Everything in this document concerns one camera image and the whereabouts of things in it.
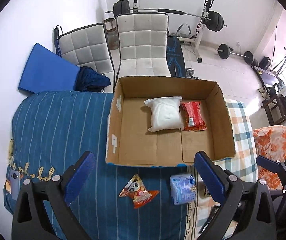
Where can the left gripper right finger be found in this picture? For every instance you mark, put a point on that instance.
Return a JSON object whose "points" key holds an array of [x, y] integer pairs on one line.
{"points": [[248, 204]]}

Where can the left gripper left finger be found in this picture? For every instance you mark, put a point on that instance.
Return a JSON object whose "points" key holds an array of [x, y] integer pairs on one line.
{"points": [[31, 221]]}

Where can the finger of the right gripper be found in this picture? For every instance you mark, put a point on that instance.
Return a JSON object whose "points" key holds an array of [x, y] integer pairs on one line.
{"points": [[276, 167]]}

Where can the blue tissue pack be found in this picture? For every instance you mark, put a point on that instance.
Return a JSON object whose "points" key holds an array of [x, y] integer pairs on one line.
{"points": [[183, 188]]}

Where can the orange panda snack bag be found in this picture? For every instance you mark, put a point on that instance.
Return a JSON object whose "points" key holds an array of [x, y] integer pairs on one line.
{"points": [[136, 190]]}

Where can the white soft pouch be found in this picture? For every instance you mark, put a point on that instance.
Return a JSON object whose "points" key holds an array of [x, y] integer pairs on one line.
{"points": [[165, 113]]}

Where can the orange floral cloth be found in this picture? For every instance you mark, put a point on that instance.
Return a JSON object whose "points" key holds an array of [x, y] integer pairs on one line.
{"points": [[270, 142]]}

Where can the smartphone on cushion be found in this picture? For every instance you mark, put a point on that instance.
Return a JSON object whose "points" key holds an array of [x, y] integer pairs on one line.
{"points": [[14, 184]]}

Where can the dark wooden chair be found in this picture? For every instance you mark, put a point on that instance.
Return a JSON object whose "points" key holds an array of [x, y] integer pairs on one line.
{"points": [[278, 100]]}

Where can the treadmill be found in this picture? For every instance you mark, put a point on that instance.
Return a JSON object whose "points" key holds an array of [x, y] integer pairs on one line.
{"points": [[267, 77]]}

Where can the red snack packet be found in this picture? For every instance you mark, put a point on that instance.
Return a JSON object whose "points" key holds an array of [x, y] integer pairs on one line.
{"points": [[192, 117]]}

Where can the floor barbell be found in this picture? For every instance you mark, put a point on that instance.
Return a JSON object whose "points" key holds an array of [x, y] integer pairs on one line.
{"points": [[224, 52]]}

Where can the open cardboard box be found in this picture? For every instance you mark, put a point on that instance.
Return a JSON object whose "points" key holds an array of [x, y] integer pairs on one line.
{"points": [[129, 143]]}

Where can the dark blue crumpled cloth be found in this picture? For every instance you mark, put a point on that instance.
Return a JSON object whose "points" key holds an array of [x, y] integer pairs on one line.
{"points": [[88, 80]]}

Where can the blue foam mat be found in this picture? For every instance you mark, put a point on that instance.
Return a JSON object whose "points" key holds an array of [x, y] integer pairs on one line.
{"points": [[45, 71]]}

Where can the black blue bench pad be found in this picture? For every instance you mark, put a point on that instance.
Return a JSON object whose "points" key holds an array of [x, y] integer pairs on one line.
{"points": [[175, 58]]}

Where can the barbell on rack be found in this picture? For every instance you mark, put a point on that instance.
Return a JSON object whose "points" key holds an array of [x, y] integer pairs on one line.
{"points": [[213, 21]]}

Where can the left white quilted chair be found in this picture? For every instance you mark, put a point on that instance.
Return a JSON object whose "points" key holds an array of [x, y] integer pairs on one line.
{"points": [[88, 46]]}

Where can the white quilted chair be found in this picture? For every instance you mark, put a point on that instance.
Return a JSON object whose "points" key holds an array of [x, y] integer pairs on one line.
{"points": [[88, 46], [143, 44]]}

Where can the white weight bench rack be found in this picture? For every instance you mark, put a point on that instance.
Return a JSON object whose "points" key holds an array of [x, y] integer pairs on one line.
{"points": [[193, 39]]}

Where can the right white quilted chair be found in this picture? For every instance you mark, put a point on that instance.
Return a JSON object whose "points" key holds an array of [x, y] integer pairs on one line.
{"points": [[143, 44]]}

